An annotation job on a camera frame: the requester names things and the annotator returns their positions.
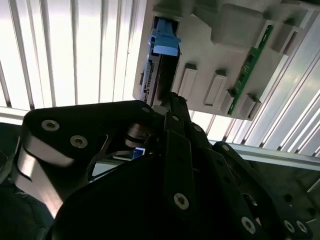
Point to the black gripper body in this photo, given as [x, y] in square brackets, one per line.
[125, 205]

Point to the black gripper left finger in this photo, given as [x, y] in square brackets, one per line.
[75, 120]

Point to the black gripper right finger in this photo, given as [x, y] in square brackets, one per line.
[220, 162]

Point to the hard disk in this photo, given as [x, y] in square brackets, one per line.
[166, 42]

